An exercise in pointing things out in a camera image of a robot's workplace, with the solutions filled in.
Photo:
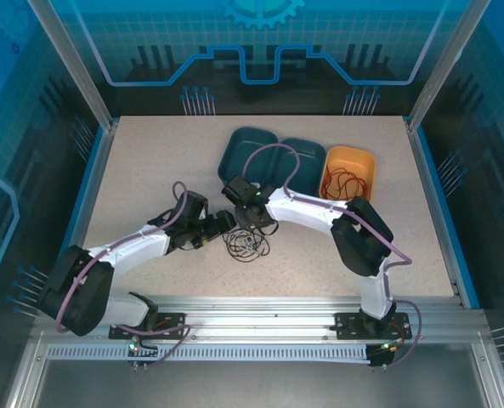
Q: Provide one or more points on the orange plastic tray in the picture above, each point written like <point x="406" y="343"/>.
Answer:
<point x="353" y="157"/>

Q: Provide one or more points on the grey metal panel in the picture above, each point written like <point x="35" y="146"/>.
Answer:
<point x="256" y="384"/>

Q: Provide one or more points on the black connector block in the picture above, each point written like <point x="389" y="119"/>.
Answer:
<point x="381" y="355"/>
<point x="137" y="350"/>

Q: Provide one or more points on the aluminium front rail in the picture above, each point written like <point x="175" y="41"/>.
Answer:
<point x="256" y="306"/>

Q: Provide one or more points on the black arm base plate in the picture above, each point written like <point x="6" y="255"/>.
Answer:
<point x="347" y="325"/>
<point x="171" y="319"/>

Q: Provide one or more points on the aluminium side rail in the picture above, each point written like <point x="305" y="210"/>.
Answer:
<point x="434" y="204"/>
<point x="89" y="204"/>

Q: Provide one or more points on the teal plastic tray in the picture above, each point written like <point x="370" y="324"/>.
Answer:
<point x="245" y="146"/>
<point x="307" y="166"/>

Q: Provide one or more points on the aluminium frame post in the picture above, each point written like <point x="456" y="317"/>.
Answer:
<point x="75" y="64"/>
<point x="447" y="64"/>

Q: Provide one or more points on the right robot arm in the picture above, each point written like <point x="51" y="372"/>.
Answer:
<point x="302" y="210"/>

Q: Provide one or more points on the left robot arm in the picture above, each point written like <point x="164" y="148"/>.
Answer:
<point x="137" y="246"/>

